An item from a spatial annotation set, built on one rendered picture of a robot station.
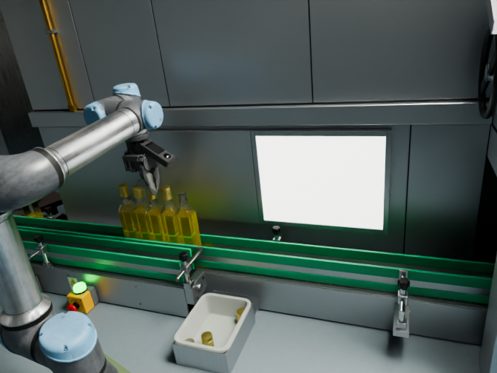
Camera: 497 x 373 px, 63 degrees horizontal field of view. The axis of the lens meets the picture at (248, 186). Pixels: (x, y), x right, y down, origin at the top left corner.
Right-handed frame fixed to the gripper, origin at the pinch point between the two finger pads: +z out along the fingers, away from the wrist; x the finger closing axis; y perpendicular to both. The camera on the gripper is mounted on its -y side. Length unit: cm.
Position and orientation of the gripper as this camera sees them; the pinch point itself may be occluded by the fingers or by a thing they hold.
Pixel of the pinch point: (156, 191)
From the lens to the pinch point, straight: 137.8
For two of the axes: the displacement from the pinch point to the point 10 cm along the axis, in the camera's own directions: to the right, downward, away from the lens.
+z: 1.2, 9.0, 4.2
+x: -3.8, 4.3, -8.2
